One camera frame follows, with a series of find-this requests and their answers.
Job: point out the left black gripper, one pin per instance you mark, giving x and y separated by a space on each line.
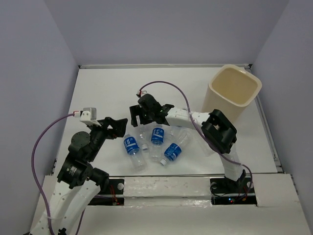
119 129

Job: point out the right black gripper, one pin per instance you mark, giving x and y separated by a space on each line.
136 110

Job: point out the clear unlabelled bottle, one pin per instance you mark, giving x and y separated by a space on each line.
208 151
142 137

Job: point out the blue label bottle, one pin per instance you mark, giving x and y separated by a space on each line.
174 133
134 152
157 140
176 148

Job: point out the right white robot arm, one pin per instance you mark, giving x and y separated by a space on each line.
218 132

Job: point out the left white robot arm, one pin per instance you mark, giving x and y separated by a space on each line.
78 182

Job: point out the beige plastic bin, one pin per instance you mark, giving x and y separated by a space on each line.
231 90

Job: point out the blue label bottle front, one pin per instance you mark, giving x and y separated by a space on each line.
176 148

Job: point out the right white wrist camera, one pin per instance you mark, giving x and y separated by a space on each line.
140 93

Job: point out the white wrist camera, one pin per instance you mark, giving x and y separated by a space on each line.
140 93
88 115

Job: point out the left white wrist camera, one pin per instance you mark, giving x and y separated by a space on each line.
88 115

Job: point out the aluminium table rail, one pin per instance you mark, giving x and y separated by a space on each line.
141 66

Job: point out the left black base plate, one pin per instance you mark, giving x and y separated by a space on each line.
113 195

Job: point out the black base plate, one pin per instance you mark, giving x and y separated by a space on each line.
113 195
223 193

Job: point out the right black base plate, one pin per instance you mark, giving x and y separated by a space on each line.
223 193

